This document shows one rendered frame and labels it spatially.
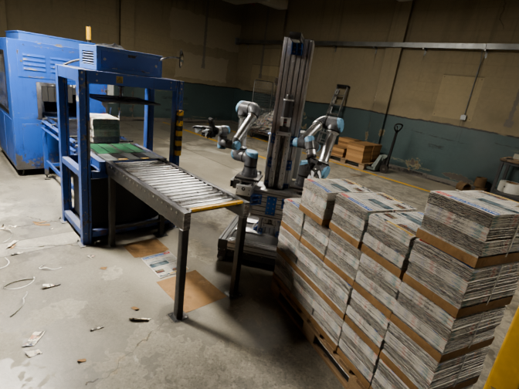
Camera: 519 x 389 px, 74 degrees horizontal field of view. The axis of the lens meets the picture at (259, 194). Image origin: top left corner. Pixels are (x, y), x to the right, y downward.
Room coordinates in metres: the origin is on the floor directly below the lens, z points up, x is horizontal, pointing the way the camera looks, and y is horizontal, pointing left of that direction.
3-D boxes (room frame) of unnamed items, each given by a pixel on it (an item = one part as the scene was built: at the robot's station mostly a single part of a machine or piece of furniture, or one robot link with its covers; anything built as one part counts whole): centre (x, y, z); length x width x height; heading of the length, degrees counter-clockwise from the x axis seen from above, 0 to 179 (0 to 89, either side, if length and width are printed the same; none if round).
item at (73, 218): (3.39, 1.45, 0.38); 0.94 x 0.69 x 0.63; 135
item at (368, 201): (1.96, -0.69, 1.06); 0.37 x 0.29 x 0.01; 116
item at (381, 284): (2.07, -0.63, 0.42); 1.17 x 0.39 x 0.83; 27
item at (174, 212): (2.49, 0.91, 0.74); 1.34 x 0.05 x 0.12; 45
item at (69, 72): (3.39, 1.45, 1.50); 0.94 x 0.68 x 0.10; 135
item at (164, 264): (2.70, 0.75, 0.00); 0.37 x 0.28 x 0.01; 45
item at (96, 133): (3.79, 1.85, 0.93); 0.38 x 0.30 x 0.26; 45
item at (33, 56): (5.34, 3.33, 1.04); 1.51 x 1.30 x 2.07; 45
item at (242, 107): (3.14, 0.23, 1.19); 0.15 x 0.12 x 0.55; 56
